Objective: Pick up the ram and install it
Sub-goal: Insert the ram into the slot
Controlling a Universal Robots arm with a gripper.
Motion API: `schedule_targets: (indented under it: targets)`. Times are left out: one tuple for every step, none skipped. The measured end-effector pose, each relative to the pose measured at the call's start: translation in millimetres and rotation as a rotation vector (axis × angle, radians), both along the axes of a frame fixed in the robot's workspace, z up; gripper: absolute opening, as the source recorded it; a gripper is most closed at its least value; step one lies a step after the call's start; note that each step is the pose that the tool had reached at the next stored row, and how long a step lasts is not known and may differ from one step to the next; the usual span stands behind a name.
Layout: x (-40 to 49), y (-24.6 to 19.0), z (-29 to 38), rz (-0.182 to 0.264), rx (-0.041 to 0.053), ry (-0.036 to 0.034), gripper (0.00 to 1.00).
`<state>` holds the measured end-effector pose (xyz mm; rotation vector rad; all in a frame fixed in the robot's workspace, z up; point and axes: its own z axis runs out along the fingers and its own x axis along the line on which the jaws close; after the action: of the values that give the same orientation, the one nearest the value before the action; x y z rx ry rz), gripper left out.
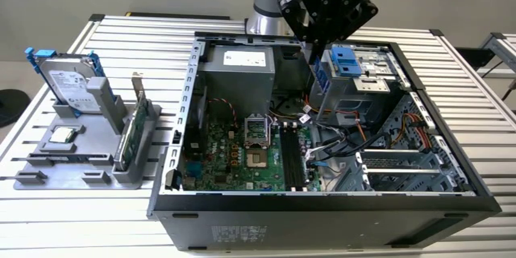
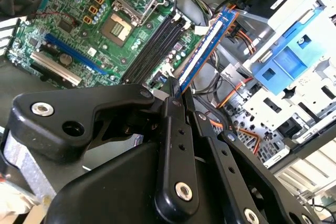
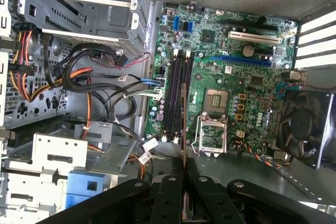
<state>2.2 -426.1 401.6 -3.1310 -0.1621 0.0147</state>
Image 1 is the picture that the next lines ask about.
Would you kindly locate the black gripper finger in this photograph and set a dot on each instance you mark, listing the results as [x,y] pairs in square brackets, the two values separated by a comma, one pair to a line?
[297,19]
[361,16]

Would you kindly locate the green RAM stick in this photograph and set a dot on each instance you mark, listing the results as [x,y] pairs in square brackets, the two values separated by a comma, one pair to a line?
[321,76]

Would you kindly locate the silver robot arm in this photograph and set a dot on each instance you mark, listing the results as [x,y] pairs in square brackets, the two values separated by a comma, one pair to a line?
[269,1]

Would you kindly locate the black RAM slot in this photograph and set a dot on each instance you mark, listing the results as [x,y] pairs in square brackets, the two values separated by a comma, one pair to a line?
[287,155]
[298,161]

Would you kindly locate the blue drive bay latch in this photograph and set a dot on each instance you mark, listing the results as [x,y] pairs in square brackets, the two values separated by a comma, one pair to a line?
[345,64]

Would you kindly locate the grey optical drive cage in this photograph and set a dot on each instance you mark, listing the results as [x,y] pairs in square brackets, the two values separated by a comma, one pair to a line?
[343,95]

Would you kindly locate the grey power supply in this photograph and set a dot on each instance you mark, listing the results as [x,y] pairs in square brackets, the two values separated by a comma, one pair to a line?
[238,89]

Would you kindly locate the aluminium side table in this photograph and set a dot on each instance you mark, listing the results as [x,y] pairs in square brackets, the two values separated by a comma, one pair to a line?
[501,49]

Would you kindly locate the black case fan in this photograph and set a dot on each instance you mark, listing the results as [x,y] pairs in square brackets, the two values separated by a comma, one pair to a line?
[201,113]

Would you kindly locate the CPU socket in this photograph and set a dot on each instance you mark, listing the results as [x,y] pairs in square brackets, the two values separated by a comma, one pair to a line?
[258,158]

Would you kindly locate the grey disk bay cage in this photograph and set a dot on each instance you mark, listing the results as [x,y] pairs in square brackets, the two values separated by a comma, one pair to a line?
[403,171]

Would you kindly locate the green motherboard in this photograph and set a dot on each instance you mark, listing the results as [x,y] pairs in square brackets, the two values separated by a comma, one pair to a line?
[242,176]

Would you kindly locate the green graphics card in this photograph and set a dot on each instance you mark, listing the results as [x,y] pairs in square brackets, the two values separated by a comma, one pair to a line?
[135,137]

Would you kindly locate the blue expansion slot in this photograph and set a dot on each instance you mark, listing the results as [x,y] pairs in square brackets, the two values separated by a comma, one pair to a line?
[194,170]

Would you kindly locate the hard disk in blue carrier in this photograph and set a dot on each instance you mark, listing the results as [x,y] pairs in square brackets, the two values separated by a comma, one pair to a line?
[67,85]

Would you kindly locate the grey parts rack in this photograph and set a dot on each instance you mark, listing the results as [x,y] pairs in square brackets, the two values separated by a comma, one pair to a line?
[91,149]

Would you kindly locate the black PC case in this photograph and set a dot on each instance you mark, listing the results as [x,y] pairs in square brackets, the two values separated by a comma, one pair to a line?
[282,227]

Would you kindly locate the silver CPU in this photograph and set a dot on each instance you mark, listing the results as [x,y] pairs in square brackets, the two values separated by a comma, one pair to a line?
[62,136]

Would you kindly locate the black round floor base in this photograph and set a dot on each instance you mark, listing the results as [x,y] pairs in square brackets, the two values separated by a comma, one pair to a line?
[13,107]

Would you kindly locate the black bracket between tables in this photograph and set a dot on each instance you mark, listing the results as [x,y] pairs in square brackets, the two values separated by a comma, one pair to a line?
[475,57]

